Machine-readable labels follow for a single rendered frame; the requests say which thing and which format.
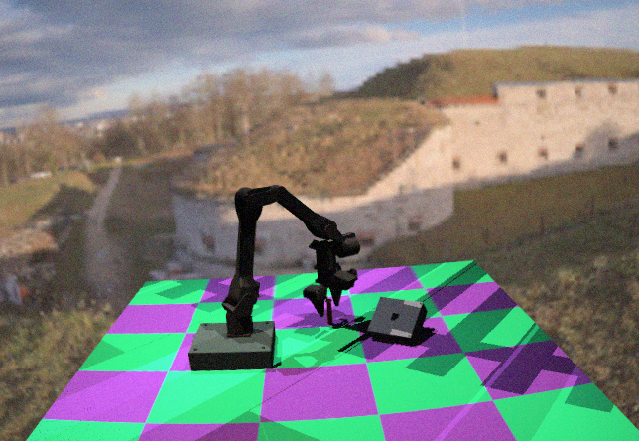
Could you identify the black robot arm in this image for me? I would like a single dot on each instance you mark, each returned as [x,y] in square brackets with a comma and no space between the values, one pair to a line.
[244,290]

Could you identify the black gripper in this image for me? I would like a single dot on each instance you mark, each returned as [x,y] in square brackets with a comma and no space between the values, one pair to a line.
[317,294]

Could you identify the grey sloped panel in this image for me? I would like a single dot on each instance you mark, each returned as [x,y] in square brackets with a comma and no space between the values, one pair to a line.
[398,321]

